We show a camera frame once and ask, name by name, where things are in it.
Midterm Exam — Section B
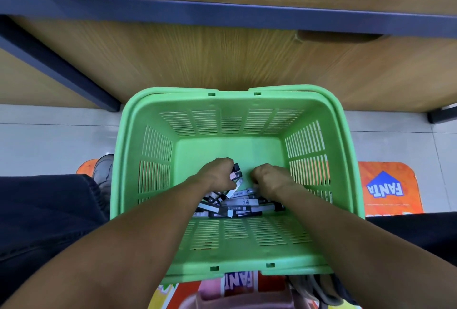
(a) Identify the green plastic basket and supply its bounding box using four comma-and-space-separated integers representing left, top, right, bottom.
109, 84, 366, 285

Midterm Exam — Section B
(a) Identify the person's right forearm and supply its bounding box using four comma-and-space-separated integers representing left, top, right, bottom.
275, 185, 457, 309

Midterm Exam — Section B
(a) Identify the pink plastic stool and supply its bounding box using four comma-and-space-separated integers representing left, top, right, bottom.
179, 273, 308, 309

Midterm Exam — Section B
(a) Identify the person's left hand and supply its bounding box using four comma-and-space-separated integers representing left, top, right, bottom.
186, 157, 238, 195

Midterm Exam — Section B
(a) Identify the pile of lead cases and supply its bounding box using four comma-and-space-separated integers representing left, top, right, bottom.
190, 162, 287, 220

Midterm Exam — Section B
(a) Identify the grey sneaker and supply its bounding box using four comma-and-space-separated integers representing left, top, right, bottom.
289, 274, 361, 309
93, 153, 115, 202

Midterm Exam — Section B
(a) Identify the person's right hand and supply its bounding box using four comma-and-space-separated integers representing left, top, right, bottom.
250, 163, 296, 201

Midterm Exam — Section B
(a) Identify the person's left forearm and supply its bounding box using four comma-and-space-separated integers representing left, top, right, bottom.
0, 175, 215, 309

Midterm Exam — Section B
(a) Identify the colourful printed mat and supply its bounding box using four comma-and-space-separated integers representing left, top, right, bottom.
76, 159, 425, 309

